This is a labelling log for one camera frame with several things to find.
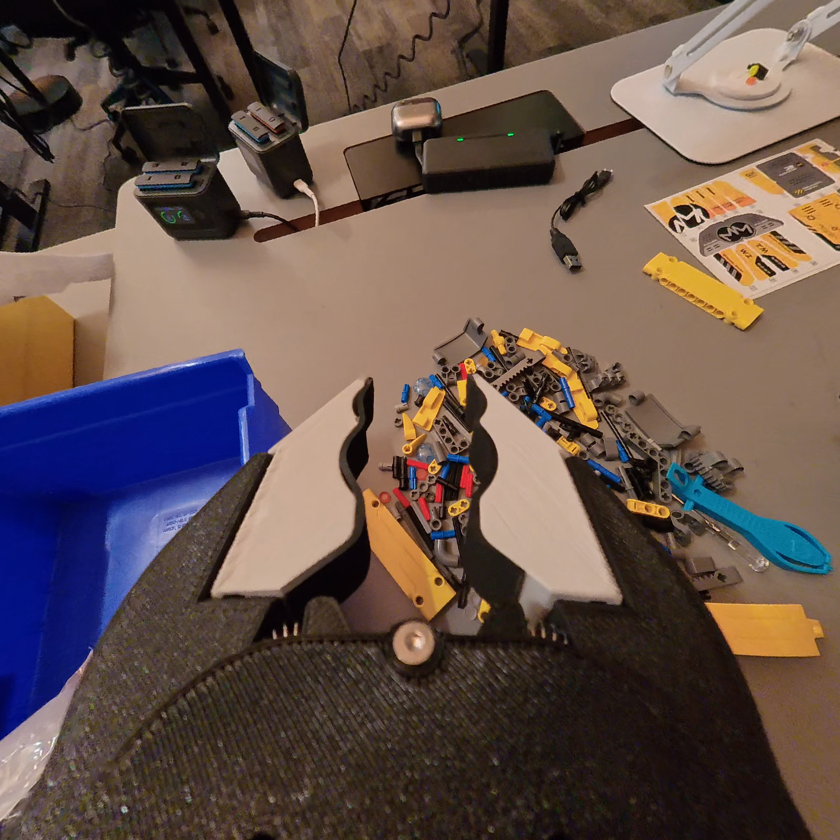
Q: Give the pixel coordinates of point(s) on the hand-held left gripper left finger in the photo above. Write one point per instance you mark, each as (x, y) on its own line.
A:
(295, 512)

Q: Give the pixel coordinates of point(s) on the grey earbuds case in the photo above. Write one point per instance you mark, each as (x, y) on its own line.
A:
(413, 115)

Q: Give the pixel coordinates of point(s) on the yellow long toy panel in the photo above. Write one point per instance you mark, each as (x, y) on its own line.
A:
(407, 558)

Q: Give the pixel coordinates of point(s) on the yellow and black sticker sheet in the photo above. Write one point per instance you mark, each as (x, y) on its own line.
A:
(735, 236)

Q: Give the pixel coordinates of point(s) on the yellow perforated toy panel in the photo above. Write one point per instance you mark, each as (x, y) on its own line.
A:
(702, 292)

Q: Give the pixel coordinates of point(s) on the yellow cardboard box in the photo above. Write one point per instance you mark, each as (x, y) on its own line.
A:
(33, 348)

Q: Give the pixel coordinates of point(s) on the blue plastic separator tool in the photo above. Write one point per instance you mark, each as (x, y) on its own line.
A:
(728, 518)

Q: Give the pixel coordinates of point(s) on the black phone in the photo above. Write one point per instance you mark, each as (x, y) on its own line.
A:
(157, 131)
(289, 85)

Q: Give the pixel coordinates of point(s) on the pile of toy building pieces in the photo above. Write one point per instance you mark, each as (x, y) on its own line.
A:
(525, 407)

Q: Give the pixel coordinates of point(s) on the yellow flat toy panel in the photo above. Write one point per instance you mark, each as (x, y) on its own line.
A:
(761, 628)

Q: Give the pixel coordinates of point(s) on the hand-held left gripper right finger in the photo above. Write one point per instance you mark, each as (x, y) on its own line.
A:
(544, 512)

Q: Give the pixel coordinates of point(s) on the black power hub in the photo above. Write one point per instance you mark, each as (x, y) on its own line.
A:
(485, 164)

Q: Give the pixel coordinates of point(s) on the black battery charger box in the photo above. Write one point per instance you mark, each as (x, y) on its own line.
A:
(275, 164)

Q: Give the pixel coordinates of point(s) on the battery charger box with display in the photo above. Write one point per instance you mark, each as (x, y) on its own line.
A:
(203, 197)

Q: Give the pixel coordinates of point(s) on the clear plastic bag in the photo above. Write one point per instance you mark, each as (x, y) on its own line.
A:
(26, 741)

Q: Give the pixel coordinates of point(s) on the blue plastic bin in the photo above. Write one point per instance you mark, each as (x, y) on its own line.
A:
(98, 499)

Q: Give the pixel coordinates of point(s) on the black round stool base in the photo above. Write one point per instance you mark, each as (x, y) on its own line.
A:
(46, 98)

